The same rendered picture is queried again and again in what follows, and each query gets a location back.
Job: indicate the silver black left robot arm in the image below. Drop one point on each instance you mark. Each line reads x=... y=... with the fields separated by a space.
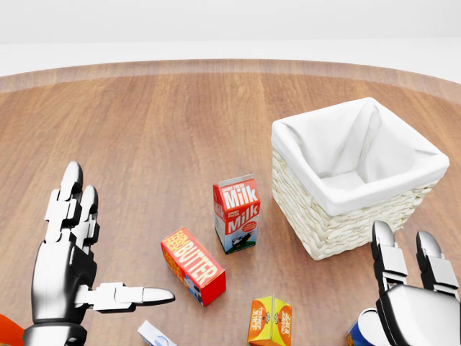
x=54 y=335

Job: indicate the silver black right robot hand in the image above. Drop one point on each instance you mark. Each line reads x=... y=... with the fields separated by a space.
x=414 y=310

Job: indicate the red yellow butter box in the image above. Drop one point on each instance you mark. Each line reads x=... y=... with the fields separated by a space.
x=194 y=265

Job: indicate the white blue box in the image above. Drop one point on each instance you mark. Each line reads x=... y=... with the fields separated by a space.
x=155 y=337

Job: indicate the red orange object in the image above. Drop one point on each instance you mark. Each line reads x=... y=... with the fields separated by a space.
x=9 y=329

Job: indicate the red white milk carton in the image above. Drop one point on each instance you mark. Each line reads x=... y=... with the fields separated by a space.
x=237 y=212

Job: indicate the orange juice carton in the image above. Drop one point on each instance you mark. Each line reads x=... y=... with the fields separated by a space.
x=270 y=320

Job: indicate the blue white tin can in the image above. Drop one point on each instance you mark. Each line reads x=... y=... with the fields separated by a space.
x=363 y=329

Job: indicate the white wicker basket with liner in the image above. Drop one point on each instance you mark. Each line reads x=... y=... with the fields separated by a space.
x=356 y=180

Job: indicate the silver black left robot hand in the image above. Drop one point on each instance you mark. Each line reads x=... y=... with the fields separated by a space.
x=57 y=266

